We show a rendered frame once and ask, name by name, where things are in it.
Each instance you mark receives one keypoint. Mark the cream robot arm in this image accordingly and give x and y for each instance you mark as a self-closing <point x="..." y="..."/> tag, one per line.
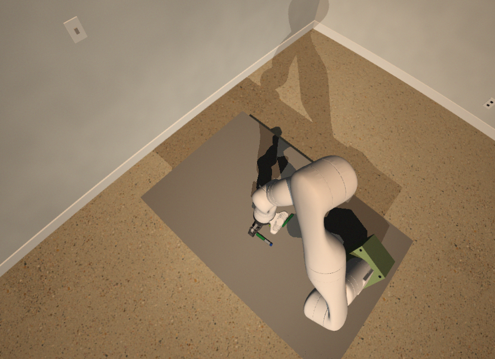
<point x="314" y="190"/>

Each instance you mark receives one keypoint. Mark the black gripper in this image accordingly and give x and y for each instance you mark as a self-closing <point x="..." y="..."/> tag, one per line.
<point x="256" y="225"/>

